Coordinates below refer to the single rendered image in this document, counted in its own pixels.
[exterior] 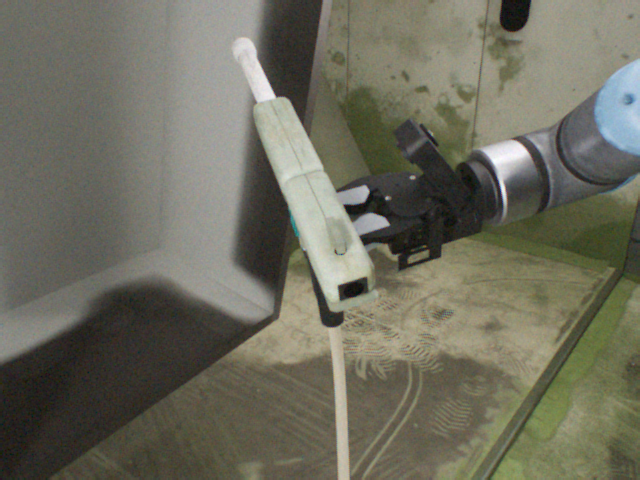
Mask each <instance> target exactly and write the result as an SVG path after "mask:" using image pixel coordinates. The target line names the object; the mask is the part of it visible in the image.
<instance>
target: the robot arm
mask: <svg viewBox="0 0 640 480"><path fill-rule="evenodd" d="M393 134H394V135H395V136H396V139H397V140H398V141H399V142H397V143H395V144H396V146H397V147H398V149H399V150H400V153H401V155H402V157H403V158H405V159H407V160H408V161H409V162H410V164H411V165H413V164H416V166H417V167H418V168H419V169H420V170H421V171H422V172H423V173H424V174H421V175H420V174H419V173H418V171H417V172H414V173H412V172H409V171H405V170H404V171H402V172H395V173H390V172H386V173H383V174H376V175H368V176H364V177H360V178H357V179H355V180H353V181H351V182H350V183H348V184H346V185H344V186H343V187H341V188H339V189H337V190H336V192H337V194H338V196H339V198H340V200H341V202H342V204H343V205H344V207H345V209H346V211H347V213H348V217H349V219H350V221H351V223H352V225H353V227H354V229H355V231H356V233H357V235H358V237H359V239H360V241H361V242H362V244H363V246H364V248H365V250H366V252H368V251H369V250H371V249H373V248H375V247H377V246H380V245H382V244H387V245H388V249H389V251H390V253H391V254H393V255H397V254H401V255H398V256H397V267H398V271H400V270H403V269H407V268H410V267H413V266H416V265H419V264H422V263H425V262H428V261H431V260H434V259H437V258H440V257H441V245H443V244H446V243H449V242H452V241H456V240H459V239H462V238H465V237H468V236H471V235H474V234H478V233H481V232H482V223H483V222H484V221H486V222H487V223H488V224H490V225H492V226H494V227H496V226H501V225H504V224H507V223H511V222H515V221H518V220H521V219H524V218H527V217H530V216H532V215H534V214H538V213H541V212H545V211H548V210H551V209H554V208H557V207H560V206H563V205H568V204H571V203H574V202H577V201H580V200H583V199H584V198H587V197H590V196H593V195H596V194H605V193H609V192H612V191H615V190H617V189H620V188H621V187H623V186H624V185H626V184H628V183H629V182H631V181H633V180H634V179H635V178H636V177H637V175H638V174H639V173H640V59H638V60H636V61H634V62H632V63H629V64H627V65H625V66H624V67H622V69H621V70H618V71H617V72H616V73H615V74H614V75H612V76H611V77H610V78H609V79H607V81H606V82H605V84H604V86H602V87H601V88H600V89H599V90H597V91H595V92H594V93H593V94H592V95H590V96H589V97H588V98H587V99H585V100H584V102H582V103H581V104H579V105H578V106H577V107H576V108H575V109H573V110H572V111H571V112H570V113H568V114H566V115H565V116H564V117H562V118H561V119H560V120H559V121H558V122H556V124H555V125H553V126H550V127H547V128H544V129H540V130H537V131H534V132H530V133H527V134H523V135H520V136H516V137H513V138H510V139H507V140H504V141H501V142H497V144H494V145H490V146H486V147H483V148H480V149H476V150H473V151H472V152H471V153H470V154H469V156H468V159H467V161H465V162H462V163H459V164H458V166H457V168H456V171H454V170H453V168H452V167H451V166H450V165H449V163H448V162H447V161H446V159H445V158H444V157H443V156H442V154H441V153H440V151H439V150H438V148H437V146H439V144H438V143H437V141H436V140H435V138H434V134H433V132H432V131H430V130H428V129H427V128H426V127H425V126H424V125H423V123H421V124H420V125H419V124H418V123H417V122H416V121H415V120H414V119H413V117H412V116H411V117H410V118H409V119H407V120H406V121H405V122H404V123H402V124H401V125H400V126H399V127H397V128H396V129H395V130H394V131H393ZM370 201H374V203H375V208H373V206H372V204H371V202H370ZM371 212H372V213H371ZM353 221H354V222H353ZM425 245H426V247H423V248H422V246H425ZM419 248H420V249H419ZM413 249H414V251H411V250H413ZM416 249H417V250H416ZM426 250H428V257H427V258H424V259H421V260H418V261H415V262H412V263H409V264H408V258H409V257H410V256H411V255H414V254H417V253H420V252H423V251H426Z"/></svg>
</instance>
